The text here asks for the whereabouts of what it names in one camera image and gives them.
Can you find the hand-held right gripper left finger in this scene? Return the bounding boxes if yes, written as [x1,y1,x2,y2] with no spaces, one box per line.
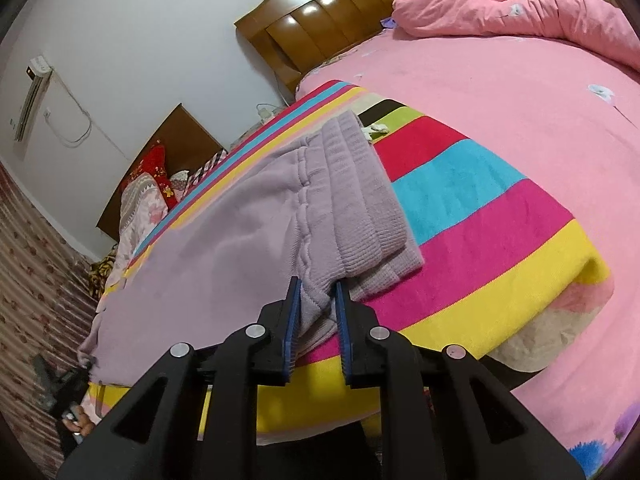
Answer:
[55,276,303,480]

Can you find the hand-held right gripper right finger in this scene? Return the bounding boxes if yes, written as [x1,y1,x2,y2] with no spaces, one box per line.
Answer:
[334,280,586,480]

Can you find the lilac pants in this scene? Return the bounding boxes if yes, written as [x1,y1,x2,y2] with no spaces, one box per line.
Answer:
[77,110,426,386]

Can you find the person's left hand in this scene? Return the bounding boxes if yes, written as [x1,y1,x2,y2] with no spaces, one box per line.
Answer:
[62,405,98,441]

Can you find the yellow brown cloth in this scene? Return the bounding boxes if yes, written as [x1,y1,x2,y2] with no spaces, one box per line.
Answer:
[89,255,118,301]

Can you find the striped floral curtain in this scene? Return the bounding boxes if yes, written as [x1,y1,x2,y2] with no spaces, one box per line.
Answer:
[0,160,101,461]

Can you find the rainbow striped blanket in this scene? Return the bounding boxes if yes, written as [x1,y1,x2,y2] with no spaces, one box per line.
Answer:
[97,79,613,448]

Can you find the pink floral quilt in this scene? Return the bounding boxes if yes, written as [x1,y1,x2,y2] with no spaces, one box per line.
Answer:
[97,170,172,311]

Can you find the red black striped cloth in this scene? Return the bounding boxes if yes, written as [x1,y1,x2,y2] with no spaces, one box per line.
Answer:
[190,149,228,186]

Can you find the red cushion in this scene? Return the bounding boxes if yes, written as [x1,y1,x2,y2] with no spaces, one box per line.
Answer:
[122,141,178,211]

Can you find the dark wooden headboard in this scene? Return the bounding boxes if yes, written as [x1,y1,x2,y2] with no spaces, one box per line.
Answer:
[96,102,226,246]

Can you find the pink bedsheet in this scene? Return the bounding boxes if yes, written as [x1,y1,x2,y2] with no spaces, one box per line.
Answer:
[295,30,640,471]

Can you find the white air conditioner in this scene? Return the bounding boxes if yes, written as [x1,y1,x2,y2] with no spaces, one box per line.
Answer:
[12,55,53,143]

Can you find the glossy brown wooden headboard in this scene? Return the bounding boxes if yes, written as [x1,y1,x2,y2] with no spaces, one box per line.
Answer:
[234,0,471,95]

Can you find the air conditioner hose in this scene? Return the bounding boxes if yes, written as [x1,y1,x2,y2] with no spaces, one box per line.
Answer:
[46,71,94,149]

